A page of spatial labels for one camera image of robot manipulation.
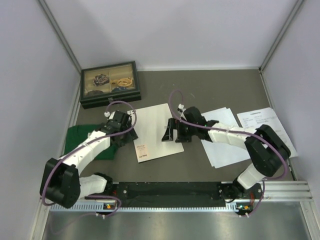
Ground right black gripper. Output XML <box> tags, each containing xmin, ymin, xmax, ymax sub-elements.
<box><xmin>162</xmin><ymin>117</ymin><xmax>198</xmax><ymax>143</ymax></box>

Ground white folder black inside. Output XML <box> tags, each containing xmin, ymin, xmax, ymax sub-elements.
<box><xmin>127</xmin><ymin>103</ymin><xmax>184</xmax><ymax>163</ymax></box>

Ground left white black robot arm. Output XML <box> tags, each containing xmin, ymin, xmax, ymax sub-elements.
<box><xmin>39</xmin><ymin>110</ymin><xmax>138</xmax><ymax>209</ymax></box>

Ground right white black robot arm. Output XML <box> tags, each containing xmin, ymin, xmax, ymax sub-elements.
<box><xmin>161</xmin><ymin>105</ymin><xmax>291</xmax><ymax>199</ymax></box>

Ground dark green glass-lid box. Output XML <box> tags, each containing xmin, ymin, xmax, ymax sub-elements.
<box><xmin>79</xmin><ymin>61</ymin><xmax>142</xmax><ymax>109</ymax></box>

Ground green folded t-shirt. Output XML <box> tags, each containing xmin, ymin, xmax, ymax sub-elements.
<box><xmin>63</xmin><ymin>124</ymin><xmax>118</xmax><ymax>161</ymax></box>

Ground blank white paper sheets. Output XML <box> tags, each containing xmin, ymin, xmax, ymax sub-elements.
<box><xmin>201</xmin><ymin>107</ymin><xmax>250</xmax><ymax>169</ymax></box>

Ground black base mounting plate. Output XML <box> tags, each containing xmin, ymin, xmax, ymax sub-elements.
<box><xmin>84</xmin><ymin>181</ymin><xmax>265</xmax><ymax>204</ymax></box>

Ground printed white paper sheets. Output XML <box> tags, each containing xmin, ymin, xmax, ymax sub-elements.
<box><xmin>237</xmin><ymin>107</ymin><xmax>298</xmax><ymax>158</ymax></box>

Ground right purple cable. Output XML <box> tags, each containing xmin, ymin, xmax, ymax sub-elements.
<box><xmin>169</xmin><ymin>89</ymin><xmax>288</xmax><ymax>218</ymax></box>

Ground purple cable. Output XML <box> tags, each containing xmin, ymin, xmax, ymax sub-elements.
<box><xmin>169</xmin><ymin>89</ymin><xmax>288</xmax><ymax>218</ymax></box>
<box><xmin>41</xmin><ymin>100</ymin><xmax>138</xmax><ymax>218</ymax></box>

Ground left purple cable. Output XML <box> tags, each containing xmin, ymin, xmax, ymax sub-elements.
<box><xmin>41</xmin><ymin>100</ymin><xmax>138</xmax><ymax>218</ymax></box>

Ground grey slotted cable duct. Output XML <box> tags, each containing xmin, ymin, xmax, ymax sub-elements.
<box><xmin>50</xmin><ymin>201</ymin><xmax>251</xmax><ymax>213</ymax></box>

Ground aluminium rail frame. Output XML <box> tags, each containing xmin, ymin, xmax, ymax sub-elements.
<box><xmin>39</xmin><ymin>180</ymin><xmax>315</xmax><ymax>204</ymax></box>

